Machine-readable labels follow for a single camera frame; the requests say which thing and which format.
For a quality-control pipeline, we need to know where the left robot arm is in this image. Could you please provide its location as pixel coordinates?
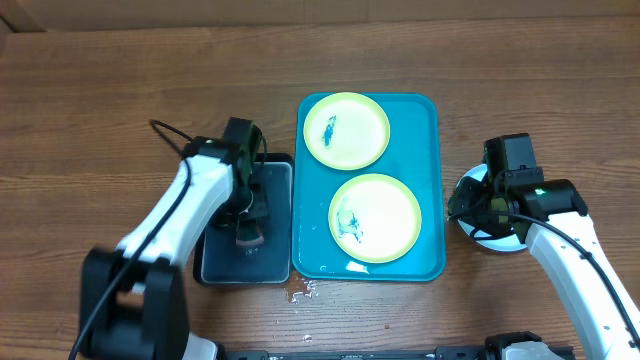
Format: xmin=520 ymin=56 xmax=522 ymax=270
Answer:
xmin=69 ymin=136 xmax=267 ymax=359

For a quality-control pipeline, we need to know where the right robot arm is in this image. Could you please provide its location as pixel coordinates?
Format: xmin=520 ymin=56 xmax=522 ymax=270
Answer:
xmin=448 ymin=166 xmax=639 ymax=359

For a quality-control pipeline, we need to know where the teal plastic serving tray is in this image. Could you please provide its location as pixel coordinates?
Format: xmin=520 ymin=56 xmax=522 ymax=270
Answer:
xmin=292 ymin=92 xmax=446 ymax=282

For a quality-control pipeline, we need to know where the yellow-green plate top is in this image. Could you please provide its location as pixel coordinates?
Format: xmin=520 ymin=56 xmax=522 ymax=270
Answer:
xmin=302 ymin=92 xmax=391 ymax=171

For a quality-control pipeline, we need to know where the green and brown sponge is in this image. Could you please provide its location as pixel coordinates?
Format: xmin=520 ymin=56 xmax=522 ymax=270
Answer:
xmin=235 ymin=220 xmax=264 ymax=248

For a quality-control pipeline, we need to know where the light blue plate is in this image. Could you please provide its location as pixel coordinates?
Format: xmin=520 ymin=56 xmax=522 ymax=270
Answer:
xmin=458 ymin=164 xmax=526 ymax=253

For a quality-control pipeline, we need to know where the yellow-green plate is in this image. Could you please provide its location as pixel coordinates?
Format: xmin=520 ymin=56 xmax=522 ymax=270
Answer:
xmin=302 ymin=92 xmax=391 ymax=171
xmin=328 ymin=174 xmax=422 ymax=264

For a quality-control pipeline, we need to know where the black water tray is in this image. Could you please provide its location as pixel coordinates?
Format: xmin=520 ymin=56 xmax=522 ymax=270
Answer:
xmin=193 ymin=153 xmax=294 ymax=286

